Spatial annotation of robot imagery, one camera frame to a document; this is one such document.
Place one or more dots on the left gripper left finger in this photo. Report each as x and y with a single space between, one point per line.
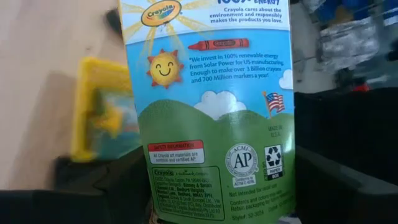
124 180

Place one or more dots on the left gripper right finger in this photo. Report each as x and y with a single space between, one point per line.
323 193

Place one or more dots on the Crayola crayon box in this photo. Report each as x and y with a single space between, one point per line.
211 93
84 109

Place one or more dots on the black aluminium table frame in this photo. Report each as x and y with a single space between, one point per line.
348 124

